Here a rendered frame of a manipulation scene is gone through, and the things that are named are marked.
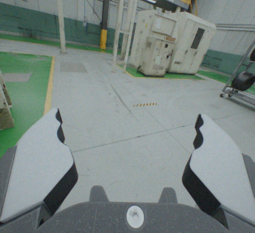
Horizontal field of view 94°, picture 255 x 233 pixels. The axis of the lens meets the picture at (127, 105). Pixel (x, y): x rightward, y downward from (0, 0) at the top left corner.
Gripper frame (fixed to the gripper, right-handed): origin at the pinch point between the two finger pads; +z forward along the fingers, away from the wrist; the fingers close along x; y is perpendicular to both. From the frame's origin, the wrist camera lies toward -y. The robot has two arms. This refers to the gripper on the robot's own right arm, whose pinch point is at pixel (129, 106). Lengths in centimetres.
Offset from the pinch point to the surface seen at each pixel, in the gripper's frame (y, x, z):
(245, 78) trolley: 80, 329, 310
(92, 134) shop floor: 102, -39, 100
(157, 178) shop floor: 112, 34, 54
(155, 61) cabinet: 64, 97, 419
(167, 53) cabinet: 40, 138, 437
